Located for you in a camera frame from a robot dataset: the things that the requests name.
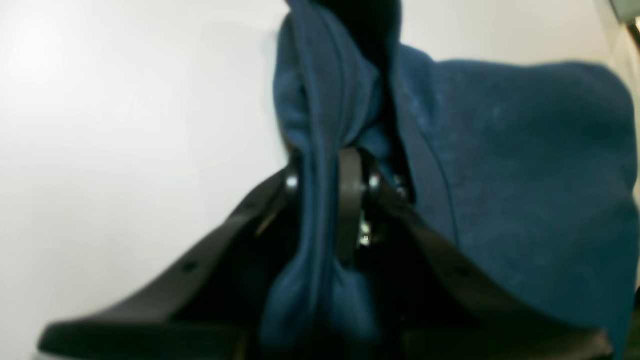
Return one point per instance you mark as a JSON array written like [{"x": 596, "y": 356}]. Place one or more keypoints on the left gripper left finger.
[{"x": 205, "y": 306}]

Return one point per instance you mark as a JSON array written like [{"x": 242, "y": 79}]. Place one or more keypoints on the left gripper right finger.
[{"x": 434, "y": 302}]

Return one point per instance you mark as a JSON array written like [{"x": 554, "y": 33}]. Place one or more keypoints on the dark blue T-shirt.
[{"x": 529, "y": 171}]

